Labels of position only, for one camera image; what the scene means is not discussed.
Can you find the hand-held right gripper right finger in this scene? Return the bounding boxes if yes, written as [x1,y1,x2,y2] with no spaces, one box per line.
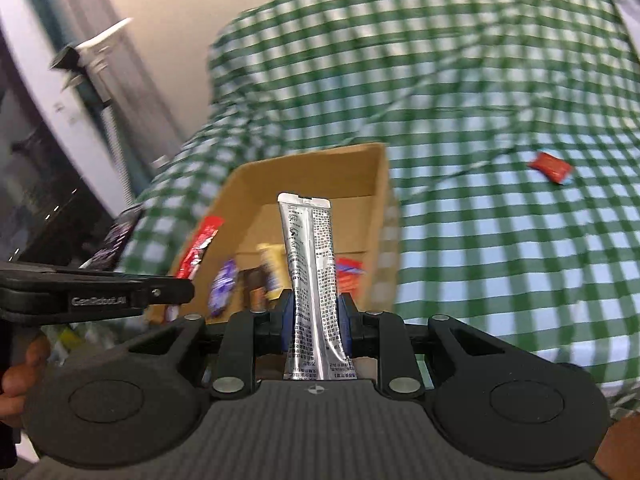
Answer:
[337,292,517,400]

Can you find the person's left hand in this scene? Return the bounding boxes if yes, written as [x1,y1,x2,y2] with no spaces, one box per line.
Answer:
[0,334,52,427]

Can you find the green checked blanket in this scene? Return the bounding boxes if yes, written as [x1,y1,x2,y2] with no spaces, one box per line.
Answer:
[115,0,640,423]

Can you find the black smartphone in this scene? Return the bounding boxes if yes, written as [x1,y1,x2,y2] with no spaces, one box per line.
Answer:
[79,205,144,272]

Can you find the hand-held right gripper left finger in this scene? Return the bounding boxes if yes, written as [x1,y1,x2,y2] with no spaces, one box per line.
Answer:
[116,290,296,400]

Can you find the black snack bar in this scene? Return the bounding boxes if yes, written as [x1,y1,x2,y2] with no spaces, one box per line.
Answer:
[242,267,269,314]

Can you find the small red snack packet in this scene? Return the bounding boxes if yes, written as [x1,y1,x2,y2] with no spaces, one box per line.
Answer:
[528,151,574,186]

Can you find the yellow snack bar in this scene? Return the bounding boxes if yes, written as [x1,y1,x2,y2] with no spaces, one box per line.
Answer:
[256,243,287,302]

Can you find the white and black stand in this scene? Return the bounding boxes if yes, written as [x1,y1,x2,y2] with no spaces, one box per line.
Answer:
[47,17,137,202]

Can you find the purple snack bar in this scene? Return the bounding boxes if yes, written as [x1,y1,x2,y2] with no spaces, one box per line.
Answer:
[207,257,241,319]

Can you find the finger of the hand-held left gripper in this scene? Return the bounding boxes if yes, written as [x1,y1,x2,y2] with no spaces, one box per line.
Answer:
[150,276,196,307]

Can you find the dark cabinet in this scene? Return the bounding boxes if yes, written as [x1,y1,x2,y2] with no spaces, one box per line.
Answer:
[0,27,120,267]

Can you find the large red snack packet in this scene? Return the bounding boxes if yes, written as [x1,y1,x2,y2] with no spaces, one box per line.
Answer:
[334,257,369,302]

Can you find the silver stick packet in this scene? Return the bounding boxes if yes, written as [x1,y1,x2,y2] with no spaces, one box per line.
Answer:
[277,192,357,382]

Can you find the cardboard box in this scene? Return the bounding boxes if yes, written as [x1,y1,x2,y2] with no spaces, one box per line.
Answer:
[145,142,402,382]

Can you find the red and white candy wrapper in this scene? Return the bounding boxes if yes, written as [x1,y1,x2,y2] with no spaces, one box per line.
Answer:
[172,215,224,281]

